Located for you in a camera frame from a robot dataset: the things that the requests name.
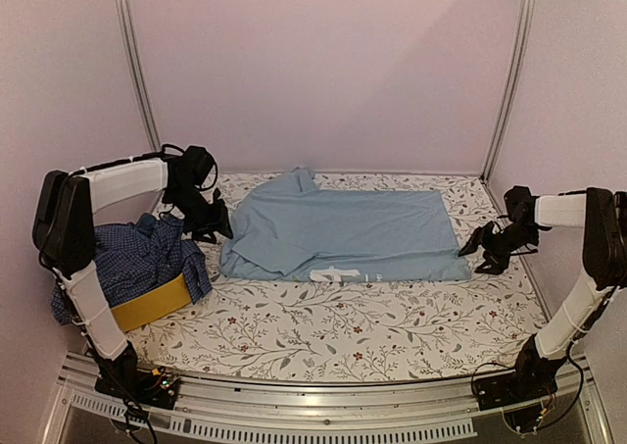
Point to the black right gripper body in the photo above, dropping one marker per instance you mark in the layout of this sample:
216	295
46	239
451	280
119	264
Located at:
510	239

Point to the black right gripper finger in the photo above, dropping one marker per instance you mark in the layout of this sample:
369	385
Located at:
482	236
494	262

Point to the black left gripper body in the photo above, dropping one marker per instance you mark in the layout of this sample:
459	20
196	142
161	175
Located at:
193	205

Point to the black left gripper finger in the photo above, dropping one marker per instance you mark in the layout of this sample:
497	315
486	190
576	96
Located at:
205	234
220	222

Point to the light blue t-shirt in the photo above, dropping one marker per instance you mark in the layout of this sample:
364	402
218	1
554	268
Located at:
290	229

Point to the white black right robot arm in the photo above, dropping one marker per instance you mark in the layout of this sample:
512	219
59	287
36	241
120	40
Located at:
601	214

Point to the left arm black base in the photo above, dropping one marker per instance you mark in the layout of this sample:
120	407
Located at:
155	388

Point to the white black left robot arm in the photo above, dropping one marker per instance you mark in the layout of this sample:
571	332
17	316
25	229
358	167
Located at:
64	232

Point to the yellow laundry basket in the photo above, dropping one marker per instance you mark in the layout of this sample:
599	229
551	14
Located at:
154	305

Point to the dark blue garment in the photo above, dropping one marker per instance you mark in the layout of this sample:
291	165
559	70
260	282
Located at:
146	224

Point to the blue checkered shirt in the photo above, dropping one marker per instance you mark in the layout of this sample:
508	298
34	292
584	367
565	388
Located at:
129	264

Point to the floral patterned table cloth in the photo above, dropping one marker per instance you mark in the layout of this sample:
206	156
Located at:
352	332

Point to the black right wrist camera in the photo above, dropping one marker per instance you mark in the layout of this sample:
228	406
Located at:
519	203

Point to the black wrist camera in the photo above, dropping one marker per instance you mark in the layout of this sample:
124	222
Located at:
200	162
519	203

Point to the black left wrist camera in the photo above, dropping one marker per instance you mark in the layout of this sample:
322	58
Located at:
200	162

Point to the left aluminium frame post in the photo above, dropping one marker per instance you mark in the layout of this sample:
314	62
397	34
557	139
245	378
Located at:
140	88

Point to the aluminium frame post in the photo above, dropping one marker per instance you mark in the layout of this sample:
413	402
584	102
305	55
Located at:
514	71
140	88

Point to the right aluminium frame post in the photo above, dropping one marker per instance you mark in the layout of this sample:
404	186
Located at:
514	71

